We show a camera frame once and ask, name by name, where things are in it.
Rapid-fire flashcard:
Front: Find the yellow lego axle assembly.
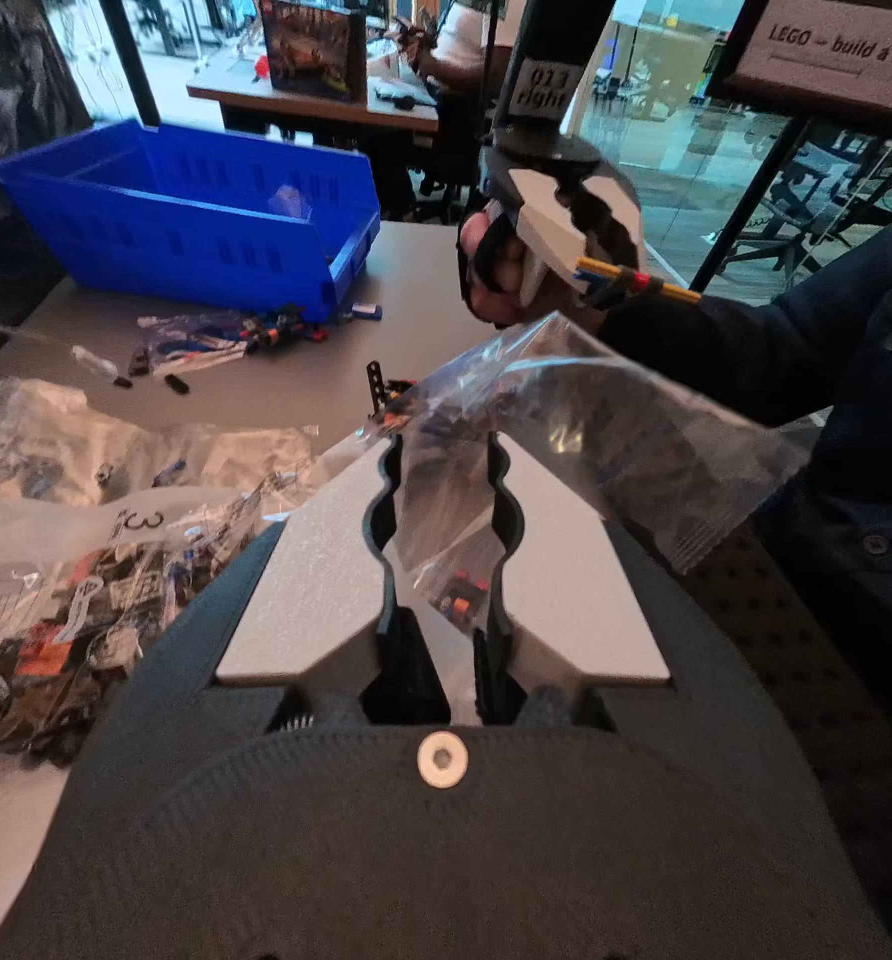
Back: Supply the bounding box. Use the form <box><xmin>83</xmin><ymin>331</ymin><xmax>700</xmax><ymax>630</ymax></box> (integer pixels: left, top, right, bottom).
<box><xmin>572</xmin><ymin>255</ymin><xmax>704</xmax><ymax>311</ymax></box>

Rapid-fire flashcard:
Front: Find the large white-label lego parts bag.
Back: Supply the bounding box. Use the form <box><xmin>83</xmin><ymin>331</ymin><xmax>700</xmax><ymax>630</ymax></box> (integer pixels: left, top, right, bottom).
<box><xmin>0</xmin><ymin>486</ymin><xmax>319</xmax><ymax>774</ymax></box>

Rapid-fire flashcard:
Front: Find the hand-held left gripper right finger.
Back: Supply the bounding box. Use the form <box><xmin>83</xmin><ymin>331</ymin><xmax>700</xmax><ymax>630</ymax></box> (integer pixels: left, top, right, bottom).
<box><xmin>472</xmin><ymin>431</ymin><xmax>674</xmax><ymax>726</ymax></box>

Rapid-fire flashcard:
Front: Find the black steel column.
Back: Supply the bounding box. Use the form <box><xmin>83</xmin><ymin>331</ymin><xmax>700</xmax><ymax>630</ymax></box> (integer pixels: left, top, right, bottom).
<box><xmin>97</xmin><ymin>0</ymin><xmax>163</xmax><ymax>127</ymax></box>

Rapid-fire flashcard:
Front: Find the black perforated board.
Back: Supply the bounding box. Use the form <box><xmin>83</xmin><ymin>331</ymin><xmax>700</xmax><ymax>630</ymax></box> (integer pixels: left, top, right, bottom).
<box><xmin>678</xmin><ymin>525</ymin><xmax>892</xmax><ymax>939</ymax></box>

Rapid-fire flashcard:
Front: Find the small bag of blue parts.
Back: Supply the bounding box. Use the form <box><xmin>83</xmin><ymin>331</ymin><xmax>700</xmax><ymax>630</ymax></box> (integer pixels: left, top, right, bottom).
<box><xmin>135</xmin><ymin>309</ymin><xmax>261</xmax><ymax>378</ymax></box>

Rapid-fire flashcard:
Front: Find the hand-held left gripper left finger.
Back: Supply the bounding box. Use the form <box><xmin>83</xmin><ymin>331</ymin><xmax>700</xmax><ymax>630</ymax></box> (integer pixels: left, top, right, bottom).
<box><xmin>214</xmin><ymin>432</ymin><xmax>456</xmax><ymax>726</ymax></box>

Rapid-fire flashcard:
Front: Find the metal page holder wire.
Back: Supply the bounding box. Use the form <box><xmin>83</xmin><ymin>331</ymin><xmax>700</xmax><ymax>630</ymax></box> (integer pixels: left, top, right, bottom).
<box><xmin>0</xmin><ymin>313</ymin><xmax>122</xmax><ymax>378</ymax></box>

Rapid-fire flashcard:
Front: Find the wooden office desk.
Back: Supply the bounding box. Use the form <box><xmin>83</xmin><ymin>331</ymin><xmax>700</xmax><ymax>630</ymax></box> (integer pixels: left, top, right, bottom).
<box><xmin>185</xmin><ymin>43</ymin><xmax>448</xmax><ymax>153</ymax></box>

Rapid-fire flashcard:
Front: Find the small black orange lego assembly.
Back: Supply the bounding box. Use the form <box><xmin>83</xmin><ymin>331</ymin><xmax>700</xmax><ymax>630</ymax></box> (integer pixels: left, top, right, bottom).
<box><xmin>238</xmin><ymin>303</ymin><xmax>332</xmax><ymax>351</ymax></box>

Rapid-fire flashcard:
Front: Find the black framed marker sign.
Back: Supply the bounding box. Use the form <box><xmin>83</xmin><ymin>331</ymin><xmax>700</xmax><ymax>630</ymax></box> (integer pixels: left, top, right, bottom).
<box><xmin>722</xmin><ymin>0</ymin><xmax>892</xmax><ymax>119</ymax></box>

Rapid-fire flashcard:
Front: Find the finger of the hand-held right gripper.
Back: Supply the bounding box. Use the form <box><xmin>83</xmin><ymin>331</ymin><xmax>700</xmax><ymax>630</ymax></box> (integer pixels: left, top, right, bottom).
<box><xmin>557</xmin><ymin>174</ymin><xmax>648</xmax><ymax>310</ymax></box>
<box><xmin>506</xmin><ymin>166</ymin><xmax>595</xmax><ymax>282</ymax></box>

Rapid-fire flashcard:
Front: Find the black sign stand pole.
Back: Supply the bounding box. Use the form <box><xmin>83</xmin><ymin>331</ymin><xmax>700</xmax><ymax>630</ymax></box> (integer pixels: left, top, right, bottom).
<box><xmin>688</xmin><ymin>112</ymin><xmax>816</xmax><ymax>295</ymax></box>

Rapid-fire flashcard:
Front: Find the clear bag of pale parts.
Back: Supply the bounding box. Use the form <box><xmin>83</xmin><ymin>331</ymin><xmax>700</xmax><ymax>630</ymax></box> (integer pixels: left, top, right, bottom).
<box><xmin>0</xmin><ymin>377</ymin><xmax>321</xmax><ymax>513</ymax></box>

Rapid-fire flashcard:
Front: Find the clear plastic bag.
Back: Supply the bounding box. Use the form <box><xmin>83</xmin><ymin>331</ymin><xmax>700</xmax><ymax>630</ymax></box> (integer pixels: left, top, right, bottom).
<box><xmin>354</xmin><ymin>309</ymin><xmax>816</xmax><ymax>640</ymax></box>

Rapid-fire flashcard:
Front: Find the person's right hand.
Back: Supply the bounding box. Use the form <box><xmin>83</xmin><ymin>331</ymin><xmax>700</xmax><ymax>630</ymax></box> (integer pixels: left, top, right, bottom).
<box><xmin>459</xmin><ymin>210</ymin><xmax>606</xmax><ymax>329</ymax></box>

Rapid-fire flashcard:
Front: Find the blue plastic bin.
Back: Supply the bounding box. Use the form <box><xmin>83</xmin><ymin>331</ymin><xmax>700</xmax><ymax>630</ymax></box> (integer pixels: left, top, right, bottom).
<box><xmin>0</xmin><ymin>118</ymin><xmax>382</xmax><ymax>325</ymax></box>

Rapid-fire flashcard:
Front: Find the small lego set box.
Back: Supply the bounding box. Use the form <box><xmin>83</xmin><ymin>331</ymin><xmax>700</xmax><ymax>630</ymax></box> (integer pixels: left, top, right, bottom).
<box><xmin>260</xmin><ymin>0</ymin><xmax>369</xmax><ymax>104</ymax></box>

